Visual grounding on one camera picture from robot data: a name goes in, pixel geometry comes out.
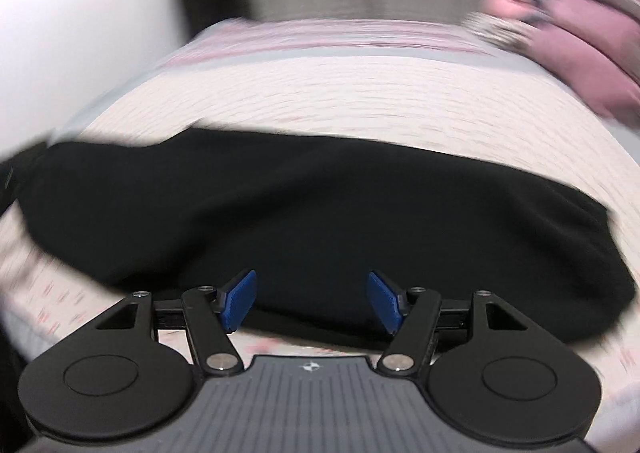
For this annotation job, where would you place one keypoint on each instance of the striped beige folded cloth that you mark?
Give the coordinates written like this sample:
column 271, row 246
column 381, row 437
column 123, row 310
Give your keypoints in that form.
column 509, row 35

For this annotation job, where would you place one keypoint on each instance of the cherry print bed sheet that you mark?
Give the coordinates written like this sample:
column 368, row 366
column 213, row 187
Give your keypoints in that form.
column 510, row 113

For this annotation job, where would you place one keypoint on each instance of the mauve pink folded quilt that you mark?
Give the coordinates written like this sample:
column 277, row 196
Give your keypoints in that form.
column 592, row 46

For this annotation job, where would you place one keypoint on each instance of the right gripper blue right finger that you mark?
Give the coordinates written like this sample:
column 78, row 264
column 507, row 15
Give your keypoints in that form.
column 388, row 301

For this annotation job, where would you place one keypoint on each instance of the pink striped blanket strip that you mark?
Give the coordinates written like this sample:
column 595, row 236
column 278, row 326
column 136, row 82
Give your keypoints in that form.
column 241, row 37

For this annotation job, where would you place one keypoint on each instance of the black pants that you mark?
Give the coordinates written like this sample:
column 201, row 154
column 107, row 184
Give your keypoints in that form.
column 313, row 216

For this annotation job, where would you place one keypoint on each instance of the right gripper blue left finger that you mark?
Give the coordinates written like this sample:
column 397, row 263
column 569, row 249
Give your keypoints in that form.
column 234, row 300

